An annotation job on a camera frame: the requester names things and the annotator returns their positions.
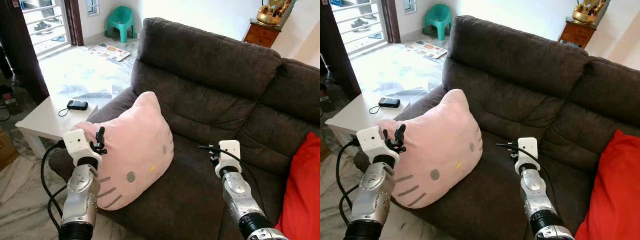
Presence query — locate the pink cat face pillow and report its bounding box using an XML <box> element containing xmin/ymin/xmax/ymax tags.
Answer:
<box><xmin>71</xmin><ymin>91</ymin><xmax>175</xmax><ymax>211</ymax></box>
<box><xmin>377</xmin><ymin>88</ymin><xmax>484</xmax><ymax>209</ymax></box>

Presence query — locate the dark brown fabric sofa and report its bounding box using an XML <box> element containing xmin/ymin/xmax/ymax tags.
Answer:
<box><xmin>48</xmin><ymin>17</ymin><xmax>321</xmax><ymax>240</ymax></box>
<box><xmin>353</xmin><ymin>15</ymin><xmax>640</xmax><ymax>240</ymax></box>

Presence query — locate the printed floor mat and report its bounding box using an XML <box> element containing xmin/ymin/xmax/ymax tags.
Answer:
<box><xmin>404</xmin><ymin>40</ymin><xmax>449</xmax><ymax>60</ymax></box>
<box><xmin>88</xmin><ymin>43</ymin><xmax>131</xmax><ymax>62</ymax></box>

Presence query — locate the red pillow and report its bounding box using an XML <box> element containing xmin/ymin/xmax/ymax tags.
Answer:
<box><xmin>274</xmin><ymin>131</ymin><xmax>321</xmax><ymax>240</ymax></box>
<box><xmin>574</xmin><ymin>129</ymin><xmax>640</xmax><ymax>240</ymax></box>

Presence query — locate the white side table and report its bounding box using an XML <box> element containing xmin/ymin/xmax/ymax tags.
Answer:
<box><xmin>325</xmin><ymin>92</ymin><xmax>411</xmax><ymax>147</ymax></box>
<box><xmin>15</xmin><ymin>95</ymin><xmax>98</xmax><ymax>160</ymax></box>

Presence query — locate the brown cardboard box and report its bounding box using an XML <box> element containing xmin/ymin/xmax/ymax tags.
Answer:
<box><xmin>320</xmin><ymin>131</ymin><xmax>332</xmax><ymax>162</ymax></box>
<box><xmin>0</xmin><ymin>129</ymin><xmax>20</xmax><ymax>171</ymax></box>

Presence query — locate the dark wooden door leaf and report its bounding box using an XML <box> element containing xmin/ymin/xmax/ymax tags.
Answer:
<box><xmin>0</xmin><ymin>0</ymin><xmax>51</xmax><ymax>105</ymax></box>
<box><xmin>320</xmin><ymin>0</ymin><xmax>362</xmax><ymax>101</ymax></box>

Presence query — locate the white door grille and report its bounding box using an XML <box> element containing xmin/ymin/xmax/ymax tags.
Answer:
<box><xmin>330</xmin><ymin>0</ymin><xmax>389</xmax><ymax>54</ymax></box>
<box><xmin>20</xmin><ymin>0</ymin><xmax>71</xmax><ymax>57</ymax></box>

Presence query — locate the teal plastic chair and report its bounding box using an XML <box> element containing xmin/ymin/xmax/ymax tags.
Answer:
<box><xmin>423</xmin><ymin>3</ymin><xmax>452</xmax><ymax>41</ymax></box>
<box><xmin>104</xmin><ymin>5</ymin><xmax>136</xmax><ymax>44</ymax></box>

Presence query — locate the brown wooden cabinet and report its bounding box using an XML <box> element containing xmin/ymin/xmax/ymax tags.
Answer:
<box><xmin>558</xmin><ymin>17</ymin><xmax>597</xmax><ymax>49</ymax></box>
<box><xmin>243</xmin><ymin>20</ymin><xmax>281</xmax><ymax>49</ymax></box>

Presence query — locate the golden statue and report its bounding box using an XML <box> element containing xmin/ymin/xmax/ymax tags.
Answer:
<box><xmin>572</xmin><ymin>0</ymin><xmax>609</xmax><ymax>25</ymax></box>
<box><xmin>256</xmin><ymin>0</ymin><xmax>293</xmax><ymax>27</ymax></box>

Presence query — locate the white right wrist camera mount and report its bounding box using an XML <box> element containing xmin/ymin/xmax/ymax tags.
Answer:
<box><xmin>515</xmin><ymin>137</ymin><xmax>539</xmax><ymax>175</ymax></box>
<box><xmin>215</xmin><ymin>140</ymin><xmax>242</xmax><ymax>179</ymax></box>

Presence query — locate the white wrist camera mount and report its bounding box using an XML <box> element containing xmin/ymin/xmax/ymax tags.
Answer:
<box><xmin>63</xmin><ymin>129</ymin><xmax>96</xmax><ymax>167</ymax></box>
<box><xmin>515</xmin><ymin>137</ymin><xmax>539</xmax><ymax>175</ymax></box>
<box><xmin>215</xmin><ymin>140</ymin><xmax>242</xmax><ymax>179</ymax></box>
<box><xmin>356</xmin><ymin>126</ymin><xmax>400</xmax><ymax>165</ymax></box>

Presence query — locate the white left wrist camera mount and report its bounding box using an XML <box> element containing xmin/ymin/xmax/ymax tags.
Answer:
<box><xmin>63</xmin><ymin>129</ymin><xmax>96</xmax><ymax>167</ymax></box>
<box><xmin>356</xmin><ymin>126</ymin><xmax>400</xmax><ymax>165</ymax></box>

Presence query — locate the small black corded device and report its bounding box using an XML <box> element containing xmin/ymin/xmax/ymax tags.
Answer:
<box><xmin>369</xmin><ymin>97</ymin><xmax>401</xmax><ymax>115</ymax></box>
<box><xmin>58</xmin><ymin>100</ymin><xmax>89</xmax><ymax>117</ymax></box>

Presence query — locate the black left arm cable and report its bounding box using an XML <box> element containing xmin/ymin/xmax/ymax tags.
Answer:
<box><xmin>336</xmin><ymin>139</ymin><xmax>362</xmax><ymax>227</ymax></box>
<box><xmin>40</xmin><ymin>140</ymin><xmax>69</xmax><ymax>234</ymax></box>

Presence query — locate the brown wooden door frame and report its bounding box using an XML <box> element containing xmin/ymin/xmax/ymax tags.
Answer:
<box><xmin>380</xmin><ymin>0</ymin><xmax>402</xmax><ymax>44</ymax></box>
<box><xmin>64</xmin><ymin>0</ymin><xmax>85</xmax><ymax>47</ymax></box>

